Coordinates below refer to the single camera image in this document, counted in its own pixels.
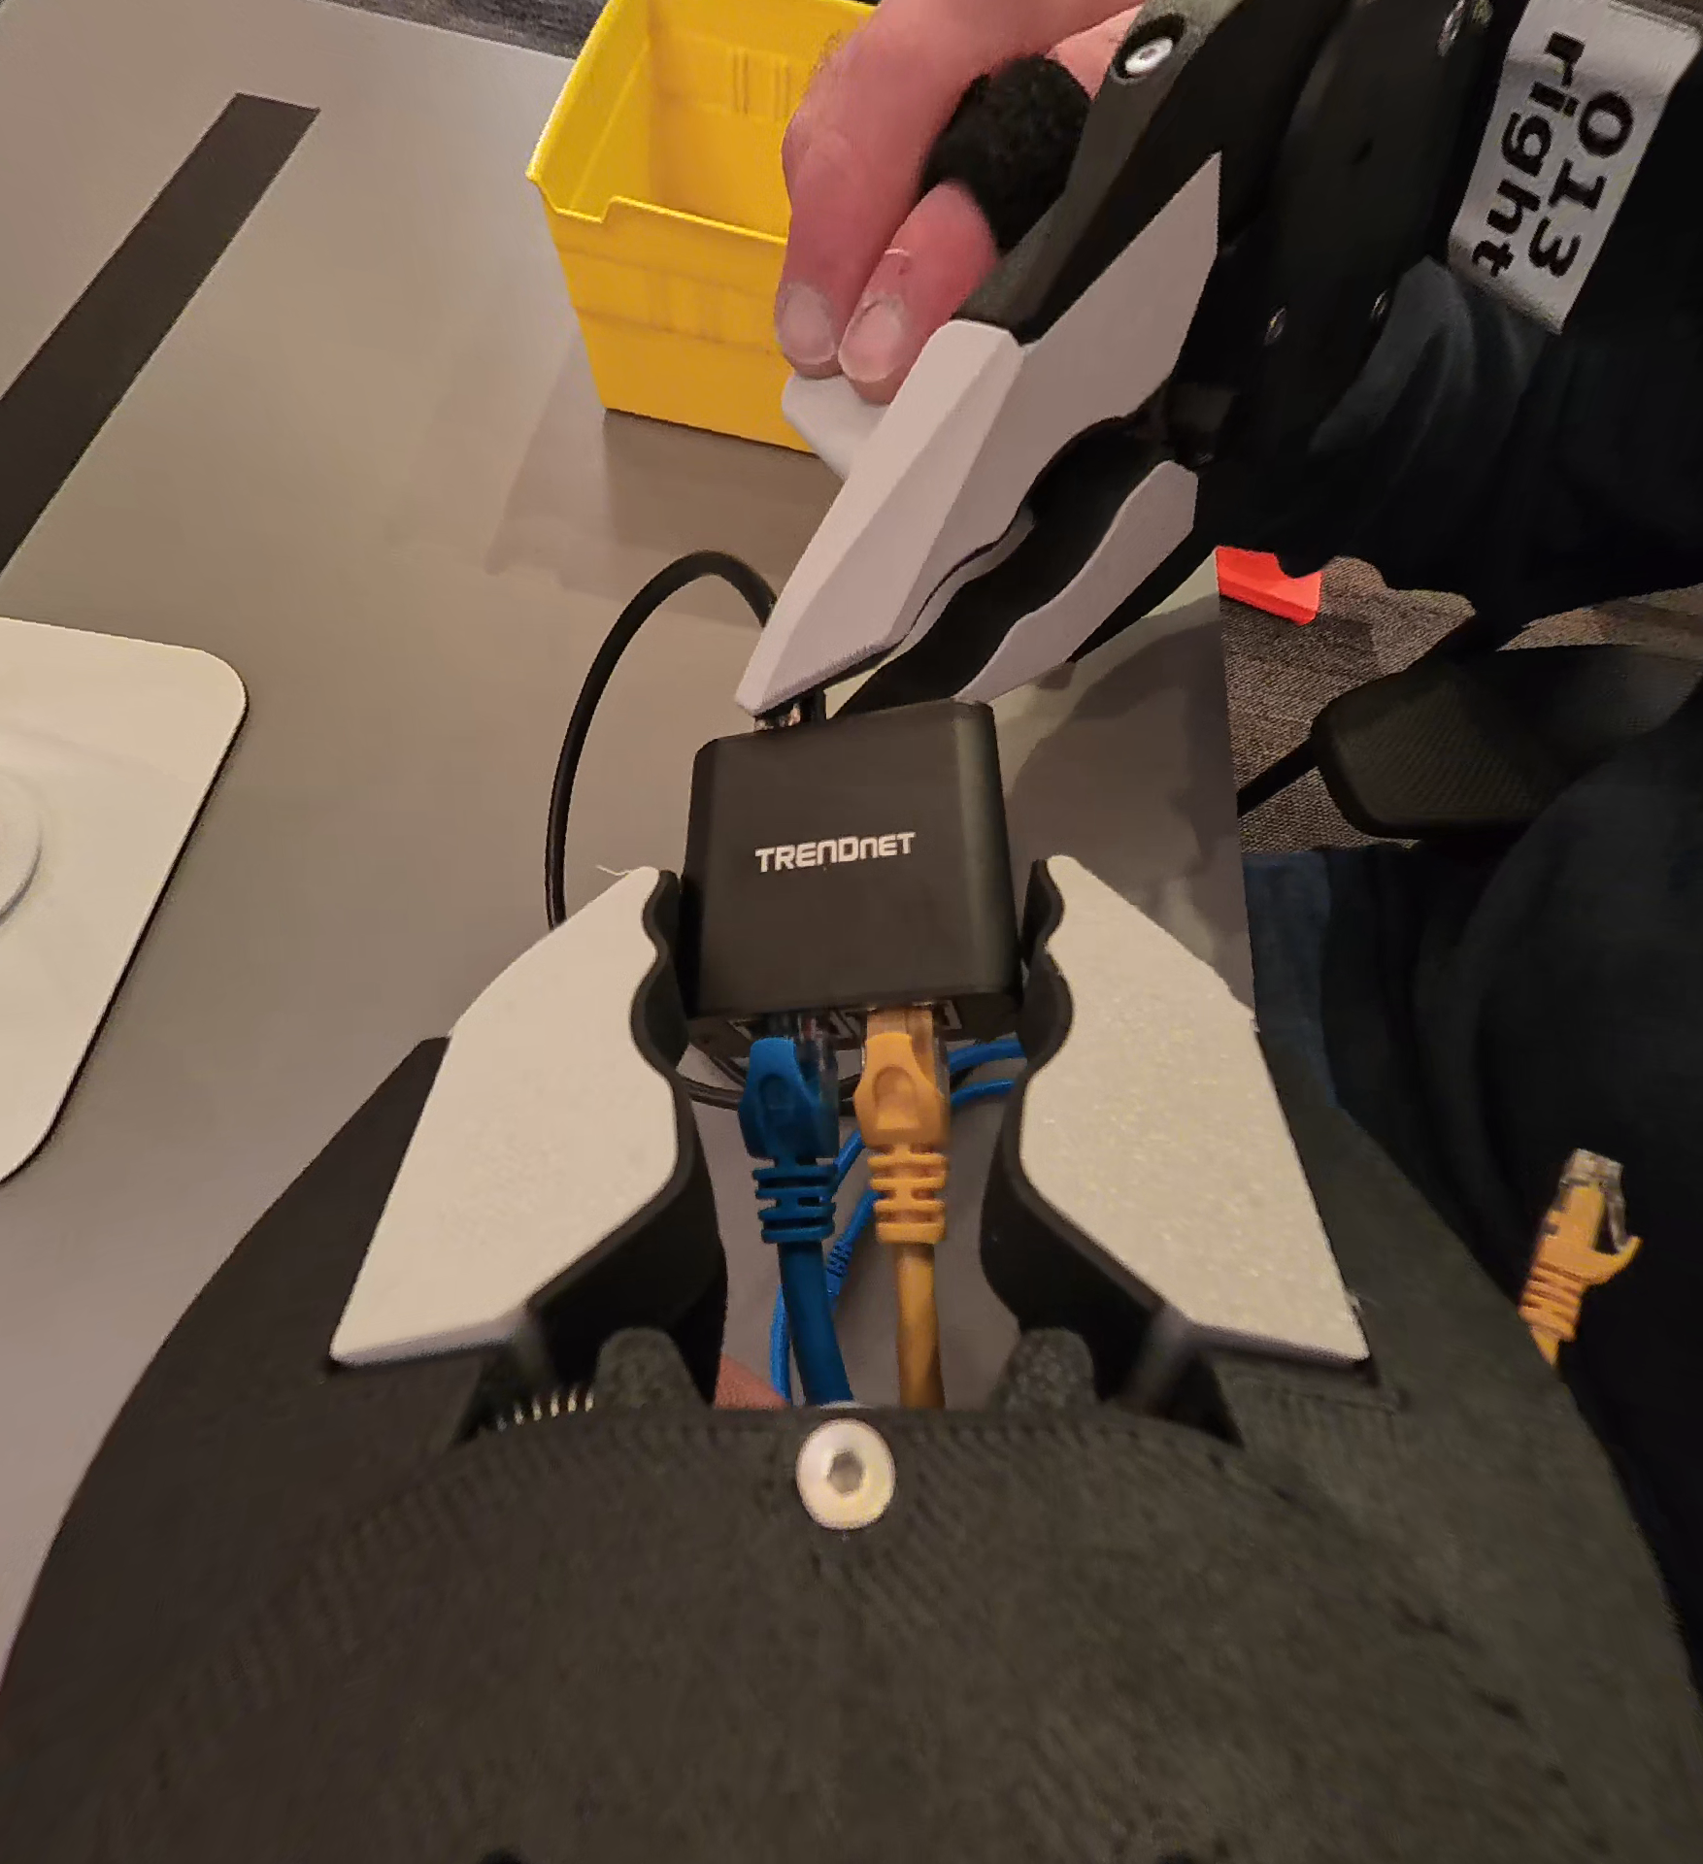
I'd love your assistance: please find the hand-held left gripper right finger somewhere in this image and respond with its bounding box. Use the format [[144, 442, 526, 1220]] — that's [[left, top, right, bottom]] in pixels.
[[978, 855, 1374, 1386]]

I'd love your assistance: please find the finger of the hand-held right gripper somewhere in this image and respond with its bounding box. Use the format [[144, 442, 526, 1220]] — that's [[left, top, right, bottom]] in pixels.
[[734, 153, 1223, 714], [880, 458, 1205, 711]]

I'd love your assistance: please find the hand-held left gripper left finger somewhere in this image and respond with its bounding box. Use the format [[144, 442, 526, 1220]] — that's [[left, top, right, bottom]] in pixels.
[[330, 869, 730, 1370]]

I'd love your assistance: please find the blue ethernet cable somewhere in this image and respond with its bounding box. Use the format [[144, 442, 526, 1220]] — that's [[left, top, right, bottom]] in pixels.
[[734, 1020, 1043, 1406]]

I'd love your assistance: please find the yellow ethernet cable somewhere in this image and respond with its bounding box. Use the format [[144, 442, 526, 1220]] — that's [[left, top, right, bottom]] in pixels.
[[851, 1002, 1642, 1411]]

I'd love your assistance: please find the black ethernet cable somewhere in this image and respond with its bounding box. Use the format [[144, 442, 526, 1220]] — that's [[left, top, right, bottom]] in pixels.
[[546, 550, 832, 1108]]

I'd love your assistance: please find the yellow plastic bin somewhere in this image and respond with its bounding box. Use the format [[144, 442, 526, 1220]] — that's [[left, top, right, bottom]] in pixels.
[[528, 0, 875, 442]]

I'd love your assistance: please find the black ethernet splitter box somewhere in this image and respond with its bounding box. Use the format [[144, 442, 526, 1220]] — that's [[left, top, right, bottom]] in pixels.
[[681, 701, 1023, 1071]]

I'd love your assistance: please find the person's right hand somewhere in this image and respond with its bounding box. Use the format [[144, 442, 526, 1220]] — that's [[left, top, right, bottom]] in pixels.
[[775, 0, 1145, 407]]

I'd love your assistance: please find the orange traffic cone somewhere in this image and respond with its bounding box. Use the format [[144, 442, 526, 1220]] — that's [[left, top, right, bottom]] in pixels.
[[1215, 546, 1327, 624]]

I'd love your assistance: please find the person's leg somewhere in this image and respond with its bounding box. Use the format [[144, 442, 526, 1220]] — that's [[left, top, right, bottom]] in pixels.
[[1237, 844, 1391, 1124]]

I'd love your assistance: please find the black mesh chair armrest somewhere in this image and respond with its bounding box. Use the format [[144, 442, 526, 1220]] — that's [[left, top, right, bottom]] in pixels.
[[1237, 575, 1703, 844]]

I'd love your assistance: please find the instruction sheet stand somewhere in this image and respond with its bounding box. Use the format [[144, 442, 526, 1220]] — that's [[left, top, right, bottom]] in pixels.
[[0, 603, 248, 1210]]

